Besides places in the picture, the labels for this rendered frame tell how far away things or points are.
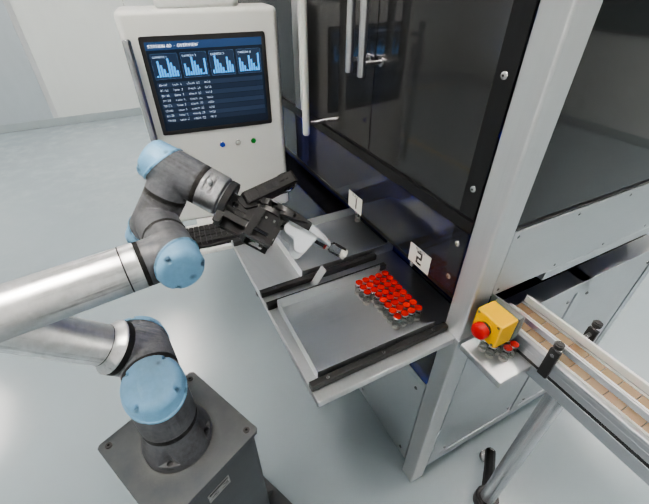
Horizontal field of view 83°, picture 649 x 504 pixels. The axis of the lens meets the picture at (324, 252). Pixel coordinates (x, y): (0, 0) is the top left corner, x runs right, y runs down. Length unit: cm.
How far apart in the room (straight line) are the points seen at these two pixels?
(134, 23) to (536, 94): 114
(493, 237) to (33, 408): 212
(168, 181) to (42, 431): 170
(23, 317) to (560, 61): 85
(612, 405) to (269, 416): 135
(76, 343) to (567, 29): 97
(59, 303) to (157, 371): 28
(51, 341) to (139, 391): 18
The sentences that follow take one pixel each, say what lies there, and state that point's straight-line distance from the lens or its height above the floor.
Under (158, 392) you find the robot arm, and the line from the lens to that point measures 81.
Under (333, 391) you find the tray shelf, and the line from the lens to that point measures 90.
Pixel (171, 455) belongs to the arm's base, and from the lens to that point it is 93.
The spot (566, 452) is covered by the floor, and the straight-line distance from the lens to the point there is 208.
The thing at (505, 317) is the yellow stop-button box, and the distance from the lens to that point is 93.
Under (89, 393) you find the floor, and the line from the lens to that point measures 225.
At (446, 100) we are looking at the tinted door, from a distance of 88.
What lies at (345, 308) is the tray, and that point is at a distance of 106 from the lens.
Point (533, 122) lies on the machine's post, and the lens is 74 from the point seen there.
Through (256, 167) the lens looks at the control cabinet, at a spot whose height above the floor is 100.
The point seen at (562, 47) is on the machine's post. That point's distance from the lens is 72.
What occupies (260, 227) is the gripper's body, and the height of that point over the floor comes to 128.
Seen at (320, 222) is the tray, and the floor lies 89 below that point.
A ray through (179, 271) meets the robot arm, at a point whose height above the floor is 128.
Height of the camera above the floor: 165
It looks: 37 degrees down
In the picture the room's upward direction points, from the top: straight up
